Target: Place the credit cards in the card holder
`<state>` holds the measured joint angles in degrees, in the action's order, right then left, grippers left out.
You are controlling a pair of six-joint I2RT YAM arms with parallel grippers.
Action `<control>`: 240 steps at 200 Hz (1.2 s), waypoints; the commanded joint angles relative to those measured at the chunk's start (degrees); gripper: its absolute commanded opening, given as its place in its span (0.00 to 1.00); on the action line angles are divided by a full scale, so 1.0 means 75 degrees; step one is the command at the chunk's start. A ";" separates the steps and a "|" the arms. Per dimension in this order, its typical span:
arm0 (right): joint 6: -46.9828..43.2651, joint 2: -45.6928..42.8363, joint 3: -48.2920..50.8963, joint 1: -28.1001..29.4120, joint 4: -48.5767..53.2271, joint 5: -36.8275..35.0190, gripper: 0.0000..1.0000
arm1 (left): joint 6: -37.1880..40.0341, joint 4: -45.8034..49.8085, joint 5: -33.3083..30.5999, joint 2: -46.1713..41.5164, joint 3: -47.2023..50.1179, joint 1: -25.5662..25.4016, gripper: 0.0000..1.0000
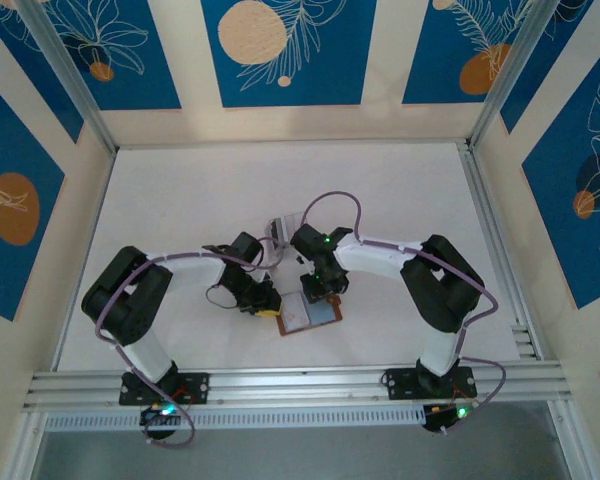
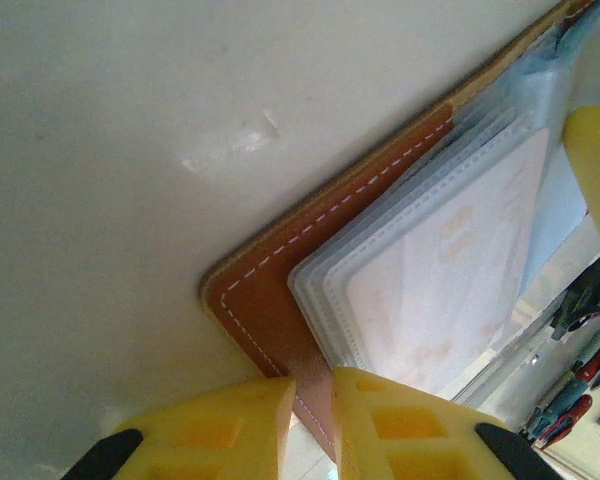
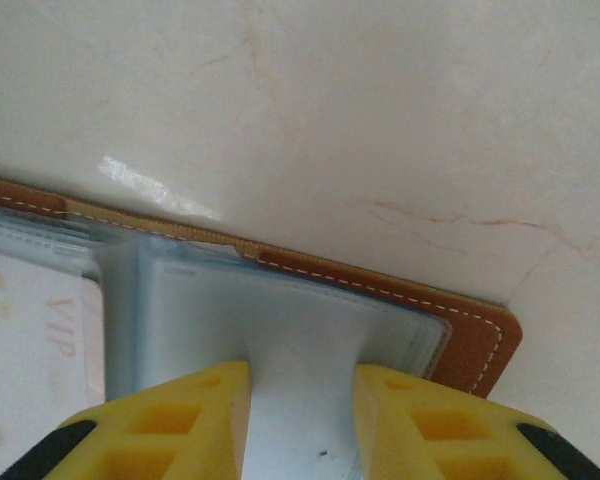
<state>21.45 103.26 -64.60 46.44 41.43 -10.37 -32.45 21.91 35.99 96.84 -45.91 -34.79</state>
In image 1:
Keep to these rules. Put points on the white credit card pink print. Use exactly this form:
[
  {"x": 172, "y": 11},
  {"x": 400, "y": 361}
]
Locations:
[{"x": 295, "y": 315}]

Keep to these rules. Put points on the brown leather card holder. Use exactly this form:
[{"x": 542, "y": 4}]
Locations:
[{"x": 325, "y": 315}]

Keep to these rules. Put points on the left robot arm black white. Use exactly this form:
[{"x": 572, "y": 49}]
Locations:
[{"x": 130, "y": 305}]

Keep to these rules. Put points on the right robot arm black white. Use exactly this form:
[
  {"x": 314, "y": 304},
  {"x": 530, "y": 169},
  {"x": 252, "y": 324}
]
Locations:
[{"x": 445, "y": 295}]

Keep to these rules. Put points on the clear acrylic card stand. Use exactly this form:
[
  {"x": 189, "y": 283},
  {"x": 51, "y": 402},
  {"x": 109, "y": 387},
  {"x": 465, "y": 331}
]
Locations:
[{"x": 292, "y": 222}]

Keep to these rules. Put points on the dark credit card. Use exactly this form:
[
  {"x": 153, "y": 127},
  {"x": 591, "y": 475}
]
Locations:
[{"x": 278, "y": 230}]

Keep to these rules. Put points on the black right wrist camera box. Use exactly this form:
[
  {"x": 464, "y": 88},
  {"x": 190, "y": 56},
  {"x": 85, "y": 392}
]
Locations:
[{"x": 309, "y": 240}]

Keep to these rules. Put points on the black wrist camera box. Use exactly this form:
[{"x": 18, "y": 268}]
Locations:
[
  {"x": 245, "y": 246},
  {"x": 309, "y": 240}
]

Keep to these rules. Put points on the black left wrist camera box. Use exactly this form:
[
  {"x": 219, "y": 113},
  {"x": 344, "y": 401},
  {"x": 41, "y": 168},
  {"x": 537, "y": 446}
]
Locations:
[{"x": 245, "y": 246}]

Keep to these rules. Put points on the aluminium mounting rail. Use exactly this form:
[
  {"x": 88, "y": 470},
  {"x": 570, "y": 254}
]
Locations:
[{"x": 300, "y": 387}]

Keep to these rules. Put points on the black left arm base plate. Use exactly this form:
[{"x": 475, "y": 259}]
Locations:
[{"x": 197, "y": 387}]

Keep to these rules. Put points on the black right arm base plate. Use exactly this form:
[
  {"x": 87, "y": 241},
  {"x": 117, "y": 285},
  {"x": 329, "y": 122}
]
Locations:
[{"x": 400, "y": 382}]

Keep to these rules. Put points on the aluminium table side rail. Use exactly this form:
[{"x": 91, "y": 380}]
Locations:
[{"x": 485, "y": 220}]

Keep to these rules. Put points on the aluminium frame leg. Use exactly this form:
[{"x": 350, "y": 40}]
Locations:
[
  {"x": 27, "y": 445},
  {"x": 570, "y": 440}
]

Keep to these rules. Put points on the aluminium frame post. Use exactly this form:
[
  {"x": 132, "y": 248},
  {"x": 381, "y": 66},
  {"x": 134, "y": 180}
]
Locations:
[
  {"x": 510, "y": 70},
  {"x": 75, "y": 85}
]

